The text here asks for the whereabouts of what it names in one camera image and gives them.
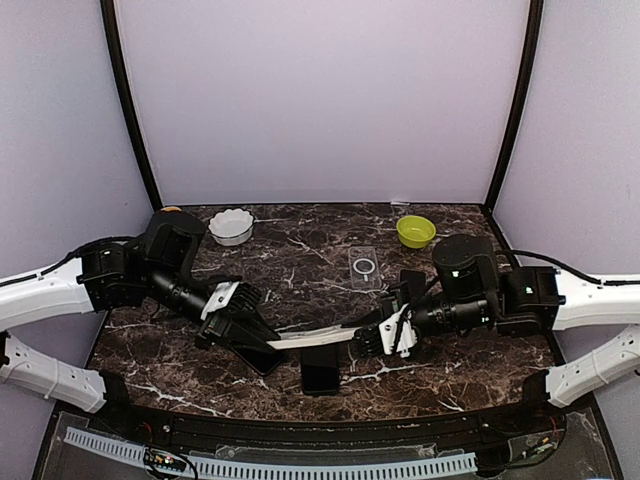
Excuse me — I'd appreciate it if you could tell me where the black front table rail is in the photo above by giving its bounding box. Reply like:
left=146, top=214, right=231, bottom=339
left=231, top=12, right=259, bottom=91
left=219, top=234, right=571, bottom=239
left=89, top=403, right=568, bottom=451

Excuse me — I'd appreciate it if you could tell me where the small circuit board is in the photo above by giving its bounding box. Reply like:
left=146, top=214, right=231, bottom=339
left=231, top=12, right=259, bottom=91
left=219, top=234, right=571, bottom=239
left=143, top=448, right=187, bottom=472

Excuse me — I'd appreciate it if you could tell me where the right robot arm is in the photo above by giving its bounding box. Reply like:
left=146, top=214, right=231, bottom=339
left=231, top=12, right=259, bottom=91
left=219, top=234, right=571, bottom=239
left=354, top=234, right=639, bottom=434

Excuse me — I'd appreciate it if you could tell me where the left black frame post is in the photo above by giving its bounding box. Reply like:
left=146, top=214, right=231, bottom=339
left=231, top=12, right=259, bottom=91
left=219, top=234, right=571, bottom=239
left=100, top=0, right=163, bottom=210

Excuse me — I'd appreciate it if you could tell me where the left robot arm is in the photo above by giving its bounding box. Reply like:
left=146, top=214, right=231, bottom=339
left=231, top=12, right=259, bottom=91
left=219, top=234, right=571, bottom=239
left=1, top=211, right=284, bottom=436

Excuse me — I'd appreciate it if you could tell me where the right black frame post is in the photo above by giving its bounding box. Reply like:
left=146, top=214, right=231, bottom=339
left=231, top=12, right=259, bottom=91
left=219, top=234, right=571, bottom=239
left=483, top=0, right=544, bottom=216

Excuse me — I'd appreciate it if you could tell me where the green bowl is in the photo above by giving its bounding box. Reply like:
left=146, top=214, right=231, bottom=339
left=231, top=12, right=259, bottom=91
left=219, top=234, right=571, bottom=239
left=396, top=215, right=437, bottom=249

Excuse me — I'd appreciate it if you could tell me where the black phone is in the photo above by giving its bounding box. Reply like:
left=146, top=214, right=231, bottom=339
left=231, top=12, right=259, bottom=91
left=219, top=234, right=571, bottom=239
left=233, top=347, right=287, bottom=377
left=300, top=344, right=340, bottom=396

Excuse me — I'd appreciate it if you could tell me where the black phone left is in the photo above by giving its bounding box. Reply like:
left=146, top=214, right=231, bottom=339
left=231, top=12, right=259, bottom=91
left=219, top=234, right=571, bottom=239
left=233, top=347, right=287, bottom=377

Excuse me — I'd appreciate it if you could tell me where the black phone middle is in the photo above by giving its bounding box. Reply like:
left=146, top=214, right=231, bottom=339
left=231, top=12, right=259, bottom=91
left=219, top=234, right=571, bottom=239
left=300, top=344, right=340, bottom=396

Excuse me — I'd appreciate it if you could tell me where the white scalloped bowl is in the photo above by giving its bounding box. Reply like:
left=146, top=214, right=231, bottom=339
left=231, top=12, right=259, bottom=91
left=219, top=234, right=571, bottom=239
left=209, top=208, right=255, bottom=247

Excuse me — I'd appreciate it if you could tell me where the clear magsafe phone case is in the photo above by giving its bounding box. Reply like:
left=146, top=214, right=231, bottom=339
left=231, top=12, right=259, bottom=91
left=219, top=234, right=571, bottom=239
left=348, top=246, right=382, bottom=290

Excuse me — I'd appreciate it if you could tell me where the black frame post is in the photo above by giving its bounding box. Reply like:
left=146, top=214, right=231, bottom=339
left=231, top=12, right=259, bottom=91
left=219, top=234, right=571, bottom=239
left=100, top=0, right=163, bottom=210
left=483, top=0, right=544, bottom=216

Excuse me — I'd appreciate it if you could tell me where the white slotted cable duct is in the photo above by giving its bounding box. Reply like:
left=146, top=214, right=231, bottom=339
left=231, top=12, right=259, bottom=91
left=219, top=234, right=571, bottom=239
left=63, top=427, right=478, bottom=479

